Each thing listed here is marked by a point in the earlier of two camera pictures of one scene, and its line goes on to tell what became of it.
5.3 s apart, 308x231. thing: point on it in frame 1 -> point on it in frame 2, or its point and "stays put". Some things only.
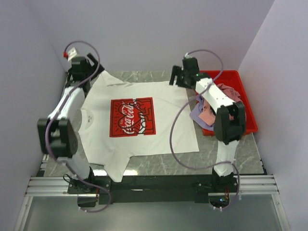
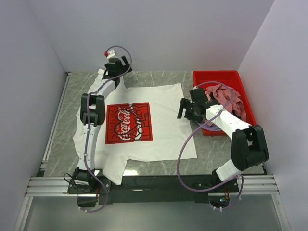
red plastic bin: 233,79 stays put
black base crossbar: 150,190 stays put
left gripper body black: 94,70 -> 124,69
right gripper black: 175,71 -> 185,103
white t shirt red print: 117,121 stays put
